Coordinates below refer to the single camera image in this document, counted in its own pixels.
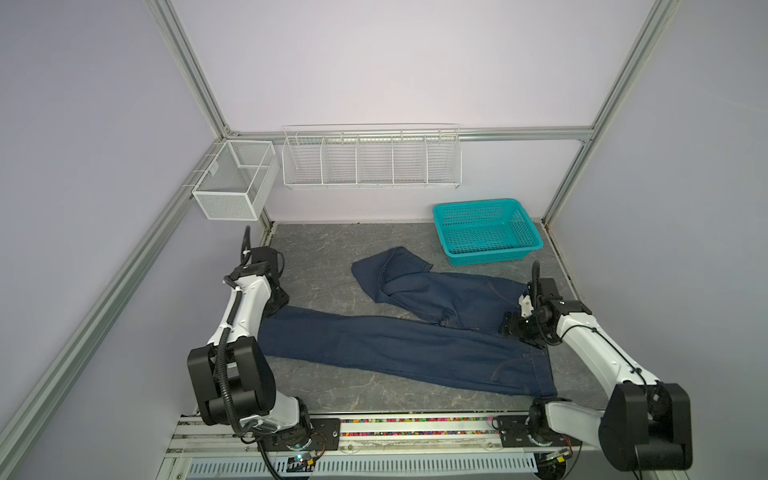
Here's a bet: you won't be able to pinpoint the dark blue denim trousers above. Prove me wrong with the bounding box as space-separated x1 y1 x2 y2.
258 247 557 397

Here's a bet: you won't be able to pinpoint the teal plastic basket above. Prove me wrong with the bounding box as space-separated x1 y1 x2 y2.
432 199 543 267

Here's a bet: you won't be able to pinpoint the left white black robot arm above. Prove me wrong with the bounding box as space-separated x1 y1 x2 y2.
187 227 300 438

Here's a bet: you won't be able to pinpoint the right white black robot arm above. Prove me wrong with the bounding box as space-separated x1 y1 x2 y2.
499 263 693 478

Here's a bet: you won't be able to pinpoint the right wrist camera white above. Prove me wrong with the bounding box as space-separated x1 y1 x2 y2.
518 294 534 318

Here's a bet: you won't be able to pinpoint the small white mesh wall basket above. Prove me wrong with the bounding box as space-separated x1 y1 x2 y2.
193 140 279 221

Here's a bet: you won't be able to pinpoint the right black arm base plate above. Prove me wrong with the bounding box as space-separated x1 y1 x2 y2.
491 414 581 448

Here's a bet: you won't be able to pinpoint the aluminium frame back crossbar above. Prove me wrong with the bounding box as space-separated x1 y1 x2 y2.
228 123 595 144

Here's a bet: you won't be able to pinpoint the long white wire wall basket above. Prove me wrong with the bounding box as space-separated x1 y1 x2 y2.
282 136 463 189

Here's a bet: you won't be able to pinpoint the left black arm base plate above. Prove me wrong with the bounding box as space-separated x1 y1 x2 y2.
262 417 341 452

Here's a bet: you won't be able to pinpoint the aluminium front mounting rail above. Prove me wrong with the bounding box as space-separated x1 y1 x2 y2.
164 409 673 460

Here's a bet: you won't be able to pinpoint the white slotted cable duct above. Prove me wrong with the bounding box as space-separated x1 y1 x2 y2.
185 453 538 479

